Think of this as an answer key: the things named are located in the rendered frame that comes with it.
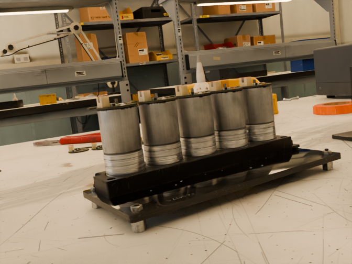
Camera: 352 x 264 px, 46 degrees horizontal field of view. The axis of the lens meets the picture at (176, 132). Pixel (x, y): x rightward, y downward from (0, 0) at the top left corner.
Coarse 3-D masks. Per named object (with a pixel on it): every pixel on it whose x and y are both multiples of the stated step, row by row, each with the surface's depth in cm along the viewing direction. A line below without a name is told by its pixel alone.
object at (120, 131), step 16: (112, 112) 24; (128, 112) 24; (112, 128) 24; (128, 128) 24; (112, 144) 24; (128, 144) 24; (112, 160) 25; (128, 160) 25; (144, 160) 26; (112, 176) 25
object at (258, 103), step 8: (248, 88) 30; (256, 88) 30; (264, 88) 30; (248, 96) 30; (256, 96) 30; (264, 96) 30; (248, 104) 30; (256, 104) 30; (264, 104) 30; (272, 104) 31; (248, 112) 30; (256, 112) 30; (264, 112) 30; (272, 112) 31; (248, 120) 30; (256, 120) 30; (264, 120) 30; (272, 120) 31; (248, 128) 31; (256, 128) 30; (264, 128) 30; (272, 128) 31; (248, 136) 31; (256, 136) 30; (264, 136) 30; (272, 136) 31
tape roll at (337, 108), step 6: (330, 102) 61; (336, 102) 60; (342, 102) 59; (348, 102) 58; (318, 108) 57; (324, 108) 56; (330, 108) 56; (336, 108) 55; (342, 108) 55; (348, 108) 55; (318, 114) 57; (324, 114) 56; (330, 114) 56; (336, 114) 55
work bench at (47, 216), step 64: (320, 128) 46; (0, 192) 33; (64, 192) 31; (256, 192) 25; (320, 192) 24; (0, 256) 20; (64, 256) 19; (128, 256) 18; (192, 256) 17; (256, 256) 17; (320, 256) 16
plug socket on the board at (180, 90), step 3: (177, 87) 28; (180, 87) 27; (183, 87) 27; (186, 87) 27; (177, 90) 28; (180, 90) 27; (183, 90) 27; (186, 90) 27; (177, 93) 28; (180, 93) 27; (183, 93) 27; (186, 93) 27
